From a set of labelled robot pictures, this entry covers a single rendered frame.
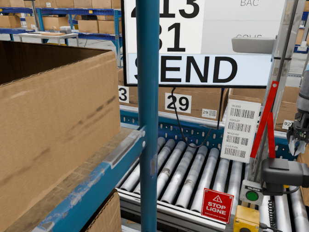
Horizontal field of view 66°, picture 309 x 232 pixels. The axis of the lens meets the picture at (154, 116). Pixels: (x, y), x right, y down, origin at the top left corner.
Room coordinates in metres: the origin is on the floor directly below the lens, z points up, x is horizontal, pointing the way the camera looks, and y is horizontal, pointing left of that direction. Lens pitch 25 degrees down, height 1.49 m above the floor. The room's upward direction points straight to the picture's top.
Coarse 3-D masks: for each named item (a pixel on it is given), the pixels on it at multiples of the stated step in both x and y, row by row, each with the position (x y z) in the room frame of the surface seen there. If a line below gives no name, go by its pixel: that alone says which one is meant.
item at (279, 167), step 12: (264, 168) 0.54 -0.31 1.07; (276, 168) 0.53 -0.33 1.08; (288, 168) 0.52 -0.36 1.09; (300, 168) 0.52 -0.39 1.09; (264, 180) 0.53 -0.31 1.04; (276, 180) 0.52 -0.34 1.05; (288, 180) 0.51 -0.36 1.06; (300, 180) 0.50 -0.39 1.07; (264, 192) 0.54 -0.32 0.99; (276, 192) 0.53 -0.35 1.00
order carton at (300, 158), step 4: (308, 144) 0.99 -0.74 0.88; (308, 148) 0.89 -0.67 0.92; (300, 152) 0.97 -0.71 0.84; (304, 152) 0.91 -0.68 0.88; (308, 152) 0.87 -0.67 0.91; (300, 156) 0.96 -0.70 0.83; (304, 156) 0.90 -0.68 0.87; (308, 156) 0.86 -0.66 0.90; (300, 160) 0.94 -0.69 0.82; (304, 160) 0.88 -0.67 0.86; (308, 160) 0.84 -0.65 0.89; (308, 164) 0.83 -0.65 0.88; (304, 188) 0.78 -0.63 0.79; (308, 188) 0.75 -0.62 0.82; (304, 192) 0.77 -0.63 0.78; (308, 192) 0.74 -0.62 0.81; (304, 196) 0.76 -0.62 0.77; (308, 196) 0.73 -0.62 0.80; (304, 200) 0.74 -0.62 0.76; (308, 200) 0.73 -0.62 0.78; (304, 204) 0.73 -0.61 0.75; (308, 204) 0.72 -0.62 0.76
